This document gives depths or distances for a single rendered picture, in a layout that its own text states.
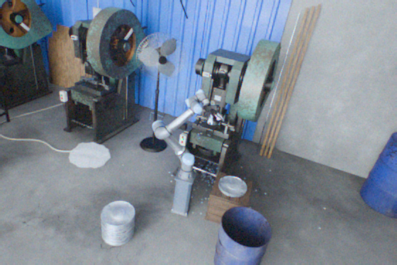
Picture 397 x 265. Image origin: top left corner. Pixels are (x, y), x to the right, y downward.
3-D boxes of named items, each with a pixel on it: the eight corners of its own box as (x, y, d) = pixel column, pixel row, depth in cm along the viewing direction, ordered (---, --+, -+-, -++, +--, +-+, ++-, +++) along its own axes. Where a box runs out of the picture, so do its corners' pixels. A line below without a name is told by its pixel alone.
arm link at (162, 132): (154, 139, 235) (198, 102, 231) (152, 132, 244) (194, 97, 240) (162, 146, 242) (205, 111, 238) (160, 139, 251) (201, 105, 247)
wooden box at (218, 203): (240, 231, 281) (247, 206, 264) (204, 219, 288) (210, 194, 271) (245, 205, 315) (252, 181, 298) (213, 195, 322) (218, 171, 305)
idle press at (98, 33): (105, 154, 362) (101, 11, 277) (49, 130, 393) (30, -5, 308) (165, 114, 487) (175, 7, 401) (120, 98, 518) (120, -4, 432)
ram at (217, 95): (220, 115, 304) (225, 91, 290) (207, 111, 309) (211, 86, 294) (224, 110, 319) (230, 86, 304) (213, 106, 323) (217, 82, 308)
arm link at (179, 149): (184, 165, 276) (152, 132, 244) (180, 156, 288) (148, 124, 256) (193, 158, 276) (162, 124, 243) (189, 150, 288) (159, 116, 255)
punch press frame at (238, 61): (216, 177, 326) (241, 66, 260) (183, 165, 338) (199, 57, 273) (235, 147, 391) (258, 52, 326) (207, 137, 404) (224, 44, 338)
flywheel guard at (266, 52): (249, 134, 268) (273, 50, 228) (222, 126, 276) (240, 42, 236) (268, 101, 353) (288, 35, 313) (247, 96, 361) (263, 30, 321)
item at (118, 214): (141, 212, 252) (141, 212, 251) (115, 232, 231) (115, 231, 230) (120, 197, 265) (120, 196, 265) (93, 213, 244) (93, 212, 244)
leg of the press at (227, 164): (220, 194, 325) (237, 128, 281) (212, 190, 329) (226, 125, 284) (241, 156, 401) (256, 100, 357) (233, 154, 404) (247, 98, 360)
